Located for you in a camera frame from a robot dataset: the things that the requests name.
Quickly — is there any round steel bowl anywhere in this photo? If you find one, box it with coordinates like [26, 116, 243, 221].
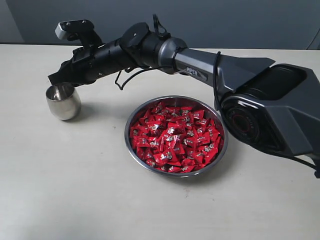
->
[124, 95, 229, 178]

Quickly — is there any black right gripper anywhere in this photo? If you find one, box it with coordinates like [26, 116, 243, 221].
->
[48, 39, 137, 85]

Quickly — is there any pile of red wrapped candies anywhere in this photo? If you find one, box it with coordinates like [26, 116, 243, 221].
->
[127, 97, 224, 174]

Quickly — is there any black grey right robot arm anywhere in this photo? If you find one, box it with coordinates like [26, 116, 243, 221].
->
[48, 18, 320, 177]

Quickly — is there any stainless steel cup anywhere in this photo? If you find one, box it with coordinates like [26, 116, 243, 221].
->
[45, 83, 82, 121]

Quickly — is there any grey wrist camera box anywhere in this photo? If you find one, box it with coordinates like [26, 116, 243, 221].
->
[55, 19, 103, 49]

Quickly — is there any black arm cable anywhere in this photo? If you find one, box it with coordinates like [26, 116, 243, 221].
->
[114, 13, 320, 179]

